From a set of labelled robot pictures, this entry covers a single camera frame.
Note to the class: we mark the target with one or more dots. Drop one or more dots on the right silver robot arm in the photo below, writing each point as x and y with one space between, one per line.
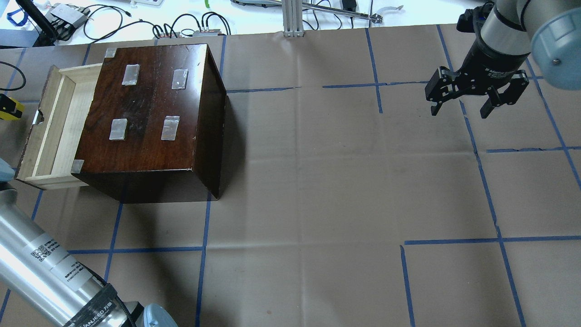
506 33

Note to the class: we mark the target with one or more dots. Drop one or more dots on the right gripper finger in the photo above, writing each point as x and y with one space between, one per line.
435 107
494 100

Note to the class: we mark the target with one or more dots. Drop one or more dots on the yellow black tool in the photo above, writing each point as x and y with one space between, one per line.
10 109

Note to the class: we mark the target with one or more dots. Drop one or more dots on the dark wooden drawer cabinet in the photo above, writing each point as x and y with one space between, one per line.
154 131

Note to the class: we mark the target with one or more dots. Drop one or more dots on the white drawer handle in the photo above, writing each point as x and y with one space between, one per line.
38 118

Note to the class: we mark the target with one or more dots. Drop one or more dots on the light wooden drawer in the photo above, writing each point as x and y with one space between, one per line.
51 145

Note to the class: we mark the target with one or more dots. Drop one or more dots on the grey electronics box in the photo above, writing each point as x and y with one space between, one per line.
71 14

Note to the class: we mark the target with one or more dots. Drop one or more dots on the aluminium frame post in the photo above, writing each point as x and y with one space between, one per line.
292 18

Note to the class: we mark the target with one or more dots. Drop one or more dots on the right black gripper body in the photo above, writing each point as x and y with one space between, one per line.
491 65

